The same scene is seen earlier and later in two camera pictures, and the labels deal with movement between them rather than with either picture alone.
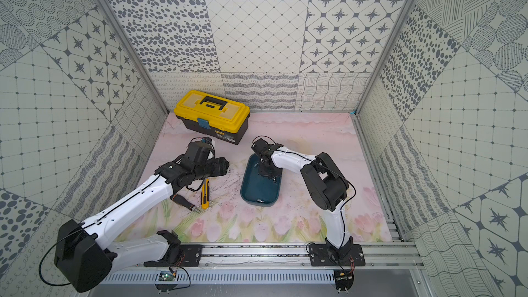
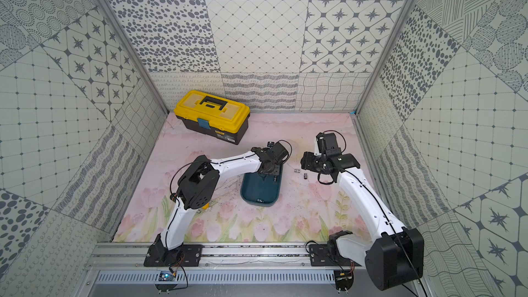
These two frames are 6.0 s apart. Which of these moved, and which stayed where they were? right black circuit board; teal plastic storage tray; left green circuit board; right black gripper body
Moved: right black gripper body
Stayed: teal plastic storage tray; right black circuit board; left green circuit board
